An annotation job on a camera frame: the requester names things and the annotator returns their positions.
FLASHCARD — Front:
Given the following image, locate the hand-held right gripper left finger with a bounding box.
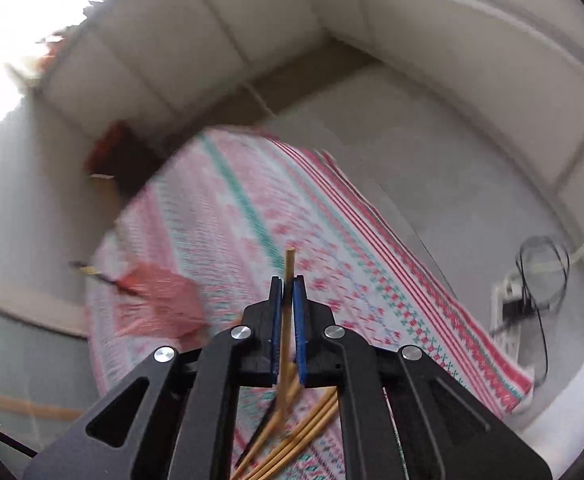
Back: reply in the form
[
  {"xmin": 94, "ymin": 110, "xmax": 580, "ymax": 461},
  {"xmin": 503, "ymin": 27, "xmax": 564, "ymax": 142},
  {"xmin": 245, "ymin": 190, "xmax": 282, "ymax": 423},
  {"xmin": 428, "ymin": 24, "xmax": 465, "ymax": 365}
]
[{"xmin": 22, "ymin": 276, "xmax": 284, "ymax": 480}]

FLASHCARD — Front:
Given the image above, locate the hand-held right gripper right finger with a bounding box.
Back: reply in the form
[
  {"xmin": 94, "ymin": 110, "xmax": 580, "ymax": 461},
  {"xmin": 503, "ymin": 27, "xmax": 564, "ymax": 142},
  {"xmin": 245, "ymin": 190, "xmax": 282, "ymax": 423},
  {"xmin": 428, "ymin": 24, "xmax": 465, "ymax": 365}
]
[{"xmin": 293, "ymin": 275, "xmax": 554, "ymax": 480}]

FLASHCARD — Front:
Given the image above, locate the pink plastic basket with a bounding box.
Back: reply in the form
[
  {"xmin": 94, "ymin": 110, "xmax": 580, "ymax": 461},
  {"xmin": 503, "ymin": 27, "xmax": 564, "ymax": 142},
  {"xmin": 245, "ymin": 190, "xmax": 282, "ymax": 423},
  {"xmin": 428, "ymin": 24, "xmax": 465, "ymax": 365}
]
[{"xmin": 114, "ymin": 262, "xmax": 209, "ymax": 342}]

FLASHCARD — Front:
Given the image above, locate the red green patterned tablecloth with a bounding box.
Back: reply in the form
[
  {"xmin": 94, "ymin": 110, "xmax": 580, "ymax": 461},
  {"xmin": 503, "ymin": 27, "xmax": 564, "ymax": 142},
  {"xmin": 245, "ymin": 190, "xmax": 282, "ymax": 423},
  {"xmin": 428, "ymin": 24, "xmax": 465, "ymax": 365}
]
[{"xmin": 84, "ymin": 127, "xmax": 535, "ymax": 480}]

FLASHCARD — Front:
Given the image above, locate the black plug adapter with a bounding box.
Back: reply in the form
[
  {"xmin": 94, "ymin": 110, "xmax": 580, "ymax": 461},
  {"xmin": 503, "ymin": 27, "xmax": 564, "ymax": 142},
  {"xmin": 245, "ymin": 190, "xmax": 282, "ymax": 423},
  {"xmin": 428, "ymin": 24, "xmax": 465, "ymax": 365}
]
[{"xmin": 502, "ymin": 297, "xmax": 534, "ymax": 322}]

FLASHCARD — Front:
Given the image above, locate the brown floor mat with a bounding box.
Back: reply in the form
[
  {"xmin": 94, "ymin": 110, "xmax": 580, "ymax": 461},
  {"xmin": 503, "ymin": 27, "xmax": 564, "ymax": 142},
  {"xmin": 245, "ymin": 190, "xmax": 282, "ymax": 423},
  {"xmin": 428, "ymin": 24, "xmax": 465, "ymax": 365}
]
[{"xmin": 157, "ymin": 82, "xmax": 260, "ymax": 147}]

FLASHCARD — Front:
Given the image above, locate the red trash bin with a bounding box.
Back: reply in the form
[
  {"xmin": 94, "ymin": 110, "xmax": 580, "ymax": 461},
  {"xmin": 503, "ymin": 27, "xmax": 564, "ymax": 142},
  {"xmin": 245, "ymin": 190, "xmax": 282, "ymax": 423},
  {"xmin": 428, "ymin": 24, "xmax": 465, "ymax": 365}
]
[{"xmin": 84, "ymin": 120, "xmax": 169, "ymax": 197}]

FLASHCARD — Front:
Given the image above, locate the white kitchen cabinet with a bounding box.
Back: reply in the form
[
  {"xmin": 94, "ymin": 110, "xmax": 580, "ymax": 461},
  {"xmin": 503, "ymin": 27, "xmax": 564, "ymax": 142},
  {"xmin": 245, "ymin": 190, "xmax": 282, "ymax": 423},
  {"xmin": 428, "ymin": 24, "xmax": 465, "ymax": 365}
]
[
  {"xmin": 317, "ymin": 0, "xmax": 584, "ymax": 241},
  {"xmin": 34, "ymin": 0, "xmax": 334, "ymax": 137}
]

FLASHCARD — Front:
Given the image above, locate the white power strip with cables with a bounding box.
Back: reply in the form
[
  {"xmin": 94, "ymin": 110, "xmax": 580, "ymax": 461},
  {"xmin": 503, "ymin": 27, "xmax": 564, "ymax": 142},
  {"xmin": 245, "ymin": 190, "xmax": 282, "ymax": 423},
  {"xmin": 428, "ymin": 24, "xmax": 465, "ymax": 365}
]
[{"xmin": 516, "ymin": 236, "xmax": 573, "ymax": 382}]

